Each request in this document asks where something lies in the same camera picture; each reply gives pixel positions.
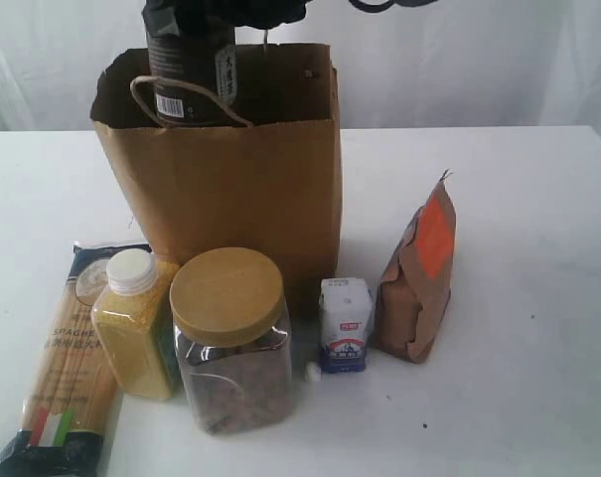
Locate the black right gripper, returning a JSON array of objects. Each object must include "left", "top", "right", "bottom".
[{"left": 142, "top": 0, "right": 307, "bottom": 30}]

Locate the black cylindrical tea can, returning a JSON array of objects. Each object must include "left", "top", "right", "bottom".
[{"left": 142, "top": 1, "right": 237, "bottom": 126}]

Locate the brown paper shopping bag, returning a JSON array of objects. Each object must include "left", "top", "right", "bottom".
[{"left": 90, "top": 44, "right": 343, "bottom": 317}]

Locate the clear jar yellow lid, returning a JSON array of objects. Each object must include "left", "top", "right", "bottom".
[{"left": 169, "top": 247, "right": 294, "bottom": 434}]

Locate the yellow millet bottle white cap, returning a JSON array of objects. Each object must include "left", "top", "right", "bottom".
[{"left": 91, "top": 248, "right": 179, "bottom": 400}]

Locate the small white blue milk carton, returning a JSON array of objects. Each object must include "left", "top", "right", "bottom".
[{"left": 319, "top": 277, "right": 374, "bottom": 374}]

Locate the brown pouch with orange label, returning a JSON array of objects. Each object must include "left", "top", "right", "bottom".
[{"left": 372, "top": 171, "right": 456, "bottom": 364}]

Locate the small white ball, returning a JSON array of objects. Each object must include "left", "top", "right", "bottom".
[{"left": 304, "top": 362, "right": 322, "bottom": 383}]

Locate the spaghetti packet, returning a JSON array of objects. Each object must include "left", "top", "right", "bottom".
[{"left": 0, "top": 243, "right": 137, "bottom": 476}]

